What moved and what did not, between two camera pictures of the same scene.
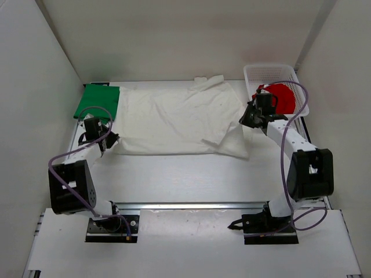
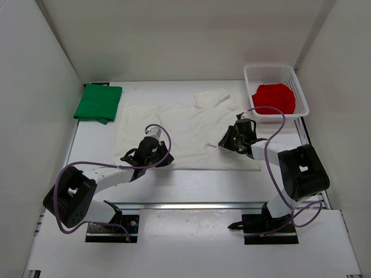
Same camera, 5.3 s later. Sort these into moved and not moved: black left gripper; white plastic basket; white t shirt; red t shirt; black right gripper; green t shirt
Moved: white t shirt; black left gripper; black right gripper
Not moved: red t shirt; green t shirt; white plastic basket
